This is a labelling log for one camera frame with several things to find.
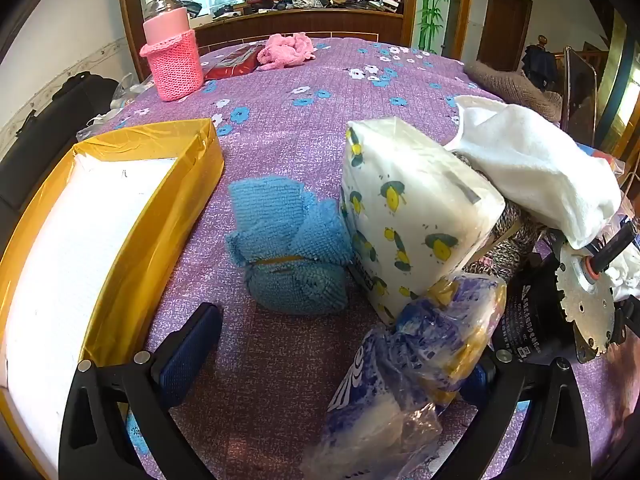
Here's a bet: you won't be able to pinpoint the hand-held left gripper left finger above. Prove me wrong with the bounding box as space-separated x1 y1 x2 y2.
59 302 223 480

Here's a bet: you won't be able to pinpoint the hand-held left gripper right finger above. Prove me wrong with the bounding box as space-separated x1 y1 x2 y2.
430 347 592 480

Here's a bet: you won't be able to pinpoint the grey speckled knit cloth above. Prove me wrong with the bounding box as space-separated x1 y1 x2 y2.
465 155 548 281

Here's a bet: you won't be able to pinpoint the blue tissue rolls plastic bag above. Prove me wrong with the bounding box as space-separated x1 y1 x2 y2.
300 275 508 480

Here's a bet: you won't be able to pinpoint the yellow taped foam box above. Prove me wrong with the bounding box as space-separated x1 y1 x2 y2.
0 118 225 480

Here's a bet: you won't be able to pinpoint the lemon print tissue pack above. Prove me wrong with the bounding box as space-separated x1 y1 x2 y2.
340 116 507 326

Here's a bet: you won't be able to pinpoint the white towel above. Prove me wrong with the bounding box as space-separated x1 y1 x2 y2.
442 95 622 250

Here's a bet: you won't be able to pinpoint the blue towel bundle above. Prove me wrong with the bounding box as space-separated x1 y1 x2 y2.
225 177 353 316

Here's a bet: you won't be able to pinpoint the glass panel chair back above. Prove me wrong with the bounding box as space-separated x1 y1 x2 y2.
562 46 599 146

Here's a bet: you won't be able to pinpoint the brown knit cloth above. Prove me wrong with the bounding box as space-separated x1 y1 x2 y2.
462 60 563 123

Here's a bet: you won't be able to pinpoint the dark hanging clothes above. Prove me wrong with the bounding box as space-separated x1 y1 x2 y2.
522 35 558 93

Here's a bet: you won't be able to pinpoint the clear plastic bags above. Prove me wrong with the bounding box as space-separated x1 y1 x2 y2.
75 72 151 142

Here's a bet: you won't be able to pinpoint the black bag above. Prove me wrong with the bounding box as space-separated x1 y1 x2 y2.
0 72 121 211

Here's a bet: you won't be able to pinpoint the brown door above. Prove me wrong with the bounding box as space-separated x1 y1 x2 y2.
477 0 533 73

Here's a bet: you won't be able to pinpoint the red packet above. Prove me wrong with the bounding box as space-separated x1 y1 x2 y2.
204 44 266 81

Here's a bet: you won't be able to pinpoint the bottle with pink knit cover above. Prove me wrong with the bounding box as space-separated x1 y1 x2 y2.
139 0 205 102

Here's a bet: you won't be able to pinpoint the pink cloth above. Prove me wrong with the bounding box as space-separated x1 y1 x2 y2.
257 32 317 71

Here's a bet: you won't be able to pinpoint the wooden headboard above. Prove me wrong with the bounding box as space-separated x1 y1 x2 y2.
194 9 406 53

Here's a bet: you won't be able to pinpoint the bamboo wall sticker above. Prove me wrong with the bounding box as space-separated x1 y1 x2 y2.
415 0 449 53

